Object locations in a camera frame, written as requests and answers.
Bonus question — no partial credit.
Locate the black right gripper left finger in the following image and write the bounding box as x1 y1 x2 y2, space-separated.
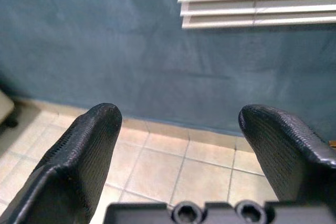
7 102 123 224

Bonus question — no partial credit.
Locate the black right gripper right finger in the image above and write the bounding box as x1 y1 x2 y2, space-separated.
238 104 336 204

